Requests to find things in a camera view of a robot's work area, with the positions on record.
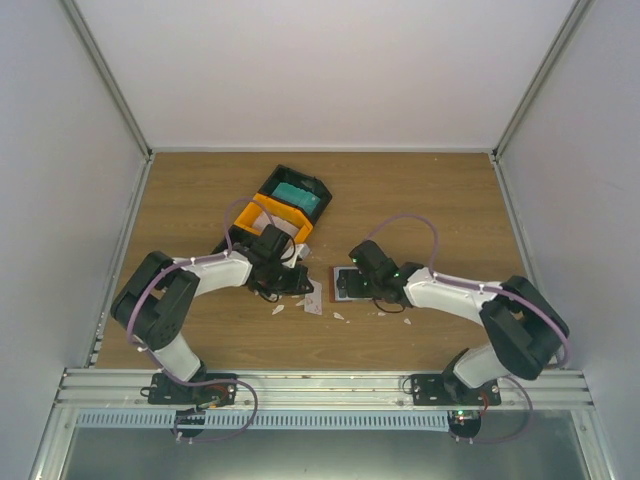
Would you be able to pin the orange bin white cards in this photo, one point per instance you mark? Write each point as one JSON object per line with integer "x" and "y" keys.
{"x": 264, "y": 210}

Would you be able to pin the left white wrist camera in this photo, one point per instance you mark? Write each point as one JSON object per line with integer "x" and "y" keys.
{"x": 300, "y": 252}

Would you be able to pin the black bin red cards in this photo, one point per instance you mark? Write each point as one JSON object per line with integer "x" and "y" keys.
{"x": 235, "y": 242}

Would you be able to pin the black bin teal cards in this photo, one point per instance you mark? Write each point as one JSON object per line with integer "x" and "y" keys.
{"x": 283, "y": 173}

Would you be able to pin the brown leather card holder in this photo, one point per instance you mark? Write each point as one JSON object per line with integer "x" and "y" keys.
{"x": 332, "y": 294}

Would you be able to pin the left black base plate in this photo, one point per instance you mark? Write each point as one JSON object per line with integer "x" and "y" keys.
{"x": 164, "y": 391}

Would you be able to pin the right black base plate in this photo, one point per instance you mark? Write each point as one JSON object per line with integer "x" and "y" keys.
{"x": 437, "y": 390}

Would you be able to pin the teal card stack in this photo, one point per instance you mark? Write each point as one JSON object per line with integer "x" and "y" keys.
{"x": 305, "y": 200}

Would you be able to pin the white card stack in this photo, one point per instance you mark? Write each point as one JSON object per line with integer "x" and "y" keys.
{"x": 262, "y": 221}

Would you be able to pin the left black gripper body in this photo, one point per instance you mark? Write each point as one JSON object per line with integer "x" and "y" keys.
{"x": 274, "y": 278}

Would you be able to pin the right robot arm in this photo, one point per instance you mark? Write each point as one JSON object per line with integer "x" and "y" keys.
{"x": 524, "y": 332}

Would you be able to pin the grey slotted cable duct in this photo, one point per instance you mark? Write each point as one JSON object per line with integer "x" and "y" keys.
{"x": 273, "y": 420}

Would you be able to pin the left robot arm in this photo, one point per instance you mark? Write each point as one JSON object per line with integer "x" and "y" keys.
{"x": 153, "y": 305}

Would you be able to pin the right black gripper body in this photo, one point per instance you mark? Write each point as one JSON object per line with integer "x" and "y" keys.
{"x": 375, "y": 285}

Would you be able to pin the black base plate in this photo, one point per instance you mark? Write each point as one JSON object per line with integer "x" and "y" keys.
{"x": 437, "y": 390}
{"x": 164, "y": 391}

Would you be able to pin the aluminium front rail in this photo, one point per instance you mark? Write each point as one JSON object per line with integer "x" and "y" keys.
{"x": 319, "y": 390}

